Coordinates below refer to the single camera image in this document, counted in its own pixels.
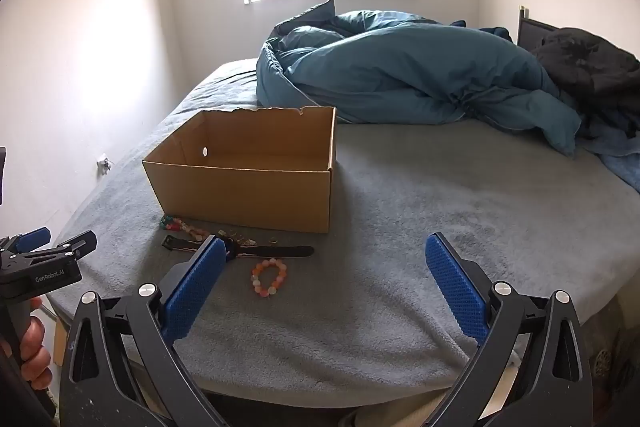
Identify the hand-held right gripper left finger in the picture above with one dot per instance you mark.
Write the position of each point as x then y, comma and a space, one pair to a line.
195, 292

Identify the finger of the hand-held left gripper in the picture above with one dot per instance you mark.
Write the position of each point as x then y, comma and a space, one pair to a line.
70, 248
34, 237

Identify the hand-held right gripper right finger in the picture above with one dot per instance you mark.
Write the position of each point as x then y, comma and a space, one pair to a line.
455, 287

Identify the black wrist watch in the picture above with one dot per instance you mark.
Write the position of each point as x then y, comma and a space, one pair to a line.
280, 251

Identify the brown cardboard box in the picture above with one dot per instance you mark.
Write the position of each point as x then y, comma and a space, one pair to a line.
240, 197

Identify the person's left hand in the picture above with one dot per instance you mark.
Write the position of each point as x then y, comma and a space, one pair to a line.
34, 347

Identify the bed with grey blanket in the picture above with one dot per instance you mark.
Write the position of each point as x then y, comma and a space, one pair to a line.
425, 207

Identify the round yellow grille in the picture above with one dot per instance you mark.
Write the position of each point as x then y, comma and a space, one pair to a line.
602, 362

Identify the blue towel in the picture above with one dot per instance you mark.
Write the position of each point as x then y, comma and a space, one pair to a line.
620, 157

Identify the teal duvet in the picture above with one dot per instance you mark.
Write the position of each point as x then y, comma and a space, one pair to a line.
400, 72

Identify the black cloth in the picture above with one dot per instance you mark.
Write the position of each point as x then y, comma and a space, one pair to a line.
590, 62

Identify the dark headboard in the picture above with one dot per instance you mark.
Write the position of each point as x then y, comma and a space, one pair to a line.
530, 34

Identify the wall outlet with plug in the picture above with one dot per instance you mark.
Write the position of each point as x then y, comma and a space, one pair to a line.
103, 163

